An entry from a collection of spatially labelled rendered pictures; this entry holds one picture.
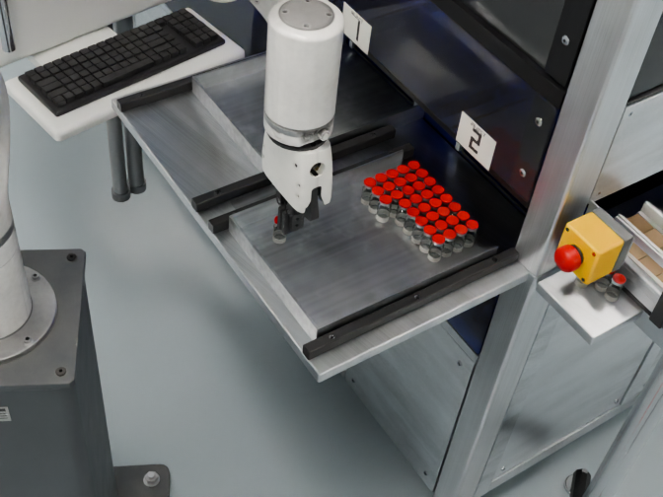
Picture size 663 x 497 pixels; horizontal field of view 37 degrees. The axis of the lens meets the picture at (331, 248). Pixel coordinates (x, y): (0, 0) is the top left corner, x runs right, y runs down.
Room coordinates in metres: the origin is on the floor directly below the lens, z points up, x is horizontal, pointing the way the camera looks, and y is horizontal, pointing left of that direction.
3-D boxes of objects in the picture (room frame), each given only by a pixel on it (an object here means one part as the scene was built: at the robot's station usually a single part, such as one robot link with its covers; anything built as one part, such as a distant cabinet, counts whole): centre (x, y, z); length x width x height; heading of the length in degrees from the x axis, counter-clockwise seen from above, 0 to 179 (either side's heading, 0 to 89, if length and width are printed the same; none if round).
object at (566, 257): (1.00, -0.35, 0.99); 0.04 x 0.04 x 0.04; 39
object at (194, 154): (1.24, 0.02, 0.87); 0.70 x 0.48 x 0.02; 39
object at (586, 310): (1.04, -0.43, 0.87); 0.14 x 0.13 x 0.02; 129
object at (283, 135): (0.90, 0.06, 1.27); 0.09 x 0.08 x 0.03; 38
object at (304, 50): (0.91, 0.06, 1.35); 0.09 x 0.08 x 0.13; 5
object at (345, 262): (1.08, -0.05, 0.90); 0.34 x 0.26 x 0.04; 128
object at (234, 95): (1.41, 0.08, 0.90); 0.34 x 0.26 x 0.04; 129
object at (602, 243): (1.03, -0.38, 1.00); 0.08 x 0.07 x 0.07; 129
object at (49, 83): (1.57, 0.46, 0.82); 0.40 x 0.14 x 0.02; 138
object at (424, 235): (1.13, -0.12, 0.90); 0.18 x 0.02 x 0.05; 38
